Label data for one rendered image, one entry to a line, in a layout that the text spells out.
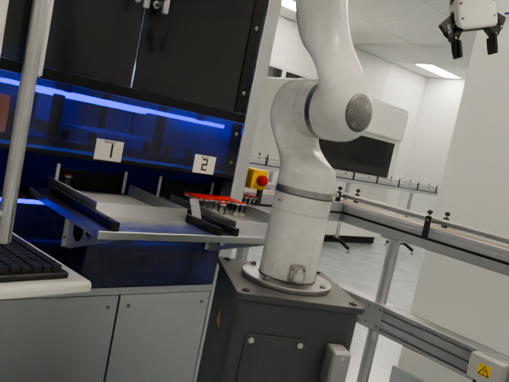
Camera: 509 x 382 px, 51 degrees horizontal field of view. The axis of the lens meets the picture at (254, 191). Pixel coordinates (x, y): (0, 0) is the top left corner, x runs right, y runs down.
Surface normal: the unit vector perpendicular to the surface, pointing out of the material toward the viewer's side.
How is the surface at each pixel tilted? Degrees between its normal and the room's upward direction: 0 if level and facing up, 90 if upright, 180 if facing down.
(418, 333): 90
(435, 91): 90
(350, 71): 65
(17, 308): 90
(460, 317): 90
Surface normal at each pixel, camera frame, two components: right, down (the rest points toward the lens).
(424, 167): -0.75, -0.09
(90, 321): 0.63, 0.21
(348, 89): 0.33, -0.22
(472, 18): 0.16, 0.07
